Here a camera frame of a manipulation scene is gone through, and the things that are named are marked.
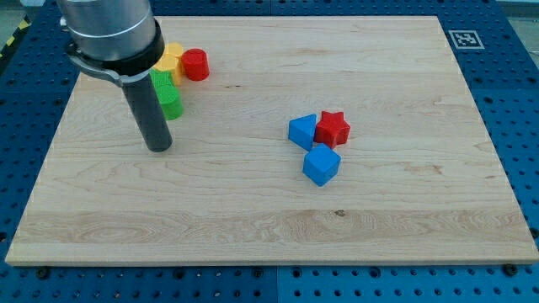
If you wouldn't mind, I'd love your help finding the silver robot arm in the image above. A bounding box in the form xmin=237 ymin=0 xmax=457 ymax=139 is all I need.
xmin=56 ymin=0 xmax=173 ymax=152

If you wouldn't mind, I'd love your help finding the yellow heart block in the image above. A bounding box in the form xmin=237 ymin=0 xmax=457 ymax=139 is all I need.
xmin=152 ymin=54 xmax=182 ymax=87

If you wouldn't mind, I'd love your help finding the white fiducial marker tag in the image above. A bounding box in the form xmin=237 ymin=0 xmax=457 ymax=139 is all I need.
xmin=448 ymin=29 xmax=484 ymax=50

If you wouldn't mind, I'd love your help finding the blue triangle block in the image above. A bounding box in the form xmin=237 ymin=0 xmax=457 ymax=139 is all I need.
xmin=288 ymin=114 xmax=317 ymax=151

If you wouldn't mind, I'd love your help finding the wooden board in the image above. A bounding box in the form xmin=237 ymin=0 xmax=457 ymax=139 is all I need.
xmin=6 ymin=16 xmax=538 ymax=267

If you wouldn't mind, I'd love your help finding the red star block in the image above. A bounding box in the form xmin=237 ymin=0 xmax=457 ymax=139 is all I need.
xmin=314 ymin=110 xmax=350 ymax=149

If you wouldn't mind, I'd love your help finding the green cylinder block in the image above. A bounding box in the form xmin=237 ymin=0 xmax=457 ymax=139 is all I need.
xmin=156 ymin=85 xmax=184 ymax=120

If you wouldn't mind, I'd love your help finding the yellow pentagon block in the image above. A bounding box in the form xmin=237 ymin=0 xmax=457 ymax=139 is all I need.
xmin=164 ymin=42 xmax=184 ymax=58

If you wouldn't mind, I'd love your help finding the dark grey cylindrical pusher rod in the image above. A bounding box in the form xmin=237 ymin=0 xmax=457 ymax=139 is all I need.
xmin=122 ymin=74 xmax=173 ymax=152

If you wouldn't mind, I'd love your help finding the blue cube block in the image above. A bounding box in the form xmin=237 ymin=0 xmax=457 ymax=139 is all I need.
xmin=302 ymin=143 xmax=341 ymax=187

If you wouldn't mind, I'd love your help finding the red cylinder block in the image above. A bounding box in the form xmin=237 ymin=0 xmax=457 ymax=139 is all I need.
xmin=181 ymin=48 xmax=210 ymax=81

